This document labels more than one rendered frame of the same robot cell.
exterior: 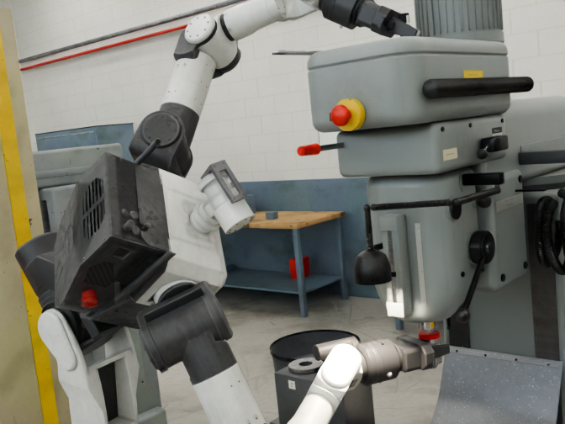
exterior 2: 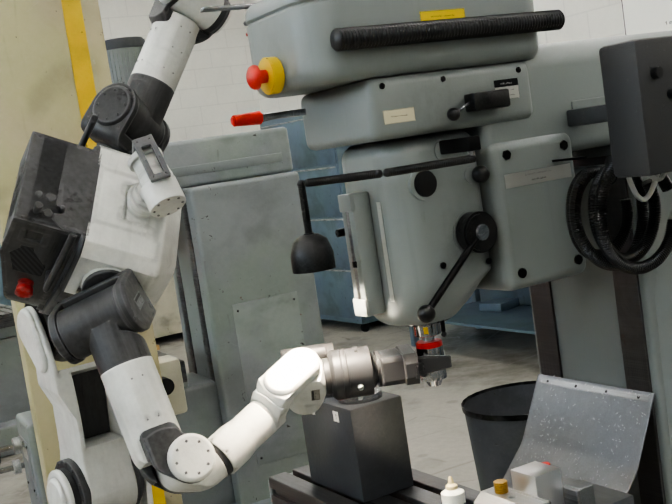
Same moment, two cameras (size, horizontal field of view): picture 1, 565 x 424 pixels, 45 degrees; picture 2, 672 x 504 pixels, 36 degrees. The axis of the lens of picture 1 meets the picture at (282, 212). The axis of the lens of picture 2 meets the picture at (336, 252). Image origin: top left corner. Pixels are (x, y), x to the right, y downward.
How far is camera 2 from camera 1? 0.83 m
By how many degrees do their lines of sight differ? 19
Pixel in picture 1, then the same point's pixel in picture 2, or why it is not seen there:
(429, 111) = (348, 66)
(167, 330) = (71, 317)
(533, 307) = (618, 319)
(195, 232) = (130, 216)
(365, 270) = (295, 256)
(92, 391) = (62, 395)
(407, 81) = (314, 32)
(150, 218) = (70, 200)
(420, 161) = (361, 125)
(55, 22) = not seen: outside the picture
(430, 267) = (394, 255)
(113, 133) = not seen: hidden behind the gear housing
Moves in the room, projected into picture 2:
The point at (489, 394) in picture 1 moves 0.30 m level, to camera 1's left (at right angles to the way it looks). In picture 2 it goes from (573, 436) to (425, 443)
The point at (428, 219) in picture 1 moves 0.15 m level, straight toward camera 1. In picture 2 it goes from (388, 197) to (343, 208)
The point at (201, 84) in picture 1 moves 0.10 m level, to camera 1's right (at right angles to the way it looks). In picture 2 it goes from (173, 50) to (219, 41)
